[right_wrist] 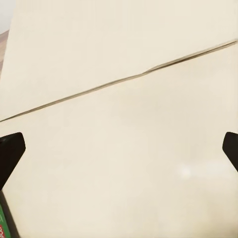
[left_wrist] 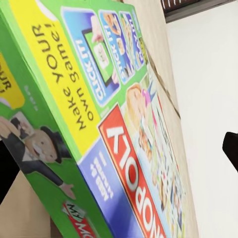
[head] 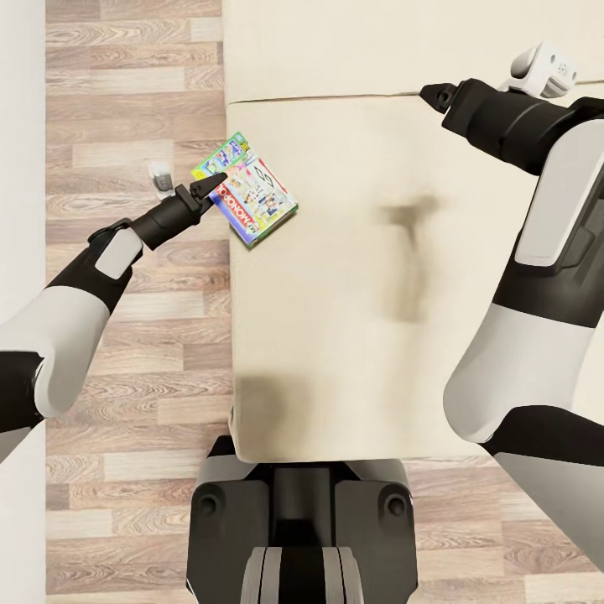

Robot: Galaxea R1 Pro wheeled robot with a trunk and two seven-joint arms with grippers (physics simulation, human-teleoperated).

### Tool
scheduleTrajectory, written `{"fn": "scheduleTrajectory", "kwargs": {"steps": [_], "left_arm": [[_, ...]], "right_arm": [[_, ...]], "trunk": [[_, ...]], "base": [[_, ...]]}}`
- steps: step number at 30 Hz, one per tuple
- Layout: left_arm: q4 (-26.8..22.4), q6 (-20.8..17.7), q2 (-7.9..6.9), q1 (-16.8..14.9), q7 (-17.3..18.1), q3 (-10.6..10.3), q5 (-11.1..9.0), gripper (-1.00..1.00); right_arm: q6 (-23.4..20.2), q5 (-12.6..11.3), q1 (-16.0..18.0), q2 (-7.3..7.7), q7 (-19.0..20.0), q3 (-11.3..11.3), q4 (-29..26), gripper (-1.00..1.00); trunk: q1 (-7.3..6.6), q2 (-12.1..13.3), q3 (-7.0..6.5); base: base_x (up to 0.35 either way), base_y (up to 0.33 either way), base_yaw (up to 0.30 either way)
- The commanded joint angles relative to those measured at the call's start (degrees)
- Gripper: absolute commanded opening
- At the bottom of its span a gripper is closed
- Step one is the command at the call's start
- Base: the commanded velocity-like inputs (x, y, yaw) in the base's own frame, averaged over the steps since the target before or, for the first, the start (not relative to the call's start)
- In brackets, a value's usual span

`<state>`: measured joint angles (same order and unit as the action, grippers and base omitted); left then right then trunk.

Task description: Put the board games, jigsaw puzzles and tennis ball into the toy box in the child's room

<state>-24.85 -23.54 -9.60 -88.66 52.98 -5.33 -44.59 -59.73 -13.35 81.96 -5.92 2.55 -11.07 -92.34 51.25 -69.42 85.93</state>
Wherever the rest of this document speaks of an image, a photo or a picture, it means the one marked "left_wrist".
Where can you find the board game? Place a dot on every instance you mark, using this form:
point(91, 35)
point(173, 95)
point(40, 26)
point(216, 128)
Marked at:
point(81, 115)

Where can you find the bed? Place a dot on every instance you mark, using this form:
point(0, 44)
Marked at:
point(22, 215)

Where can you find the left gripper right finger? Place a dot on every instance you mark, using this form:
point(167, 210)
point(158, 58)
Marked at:
point(230, 148)

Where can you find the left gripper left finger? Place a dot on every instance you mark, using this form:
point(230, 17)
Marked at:
point(8, 170)

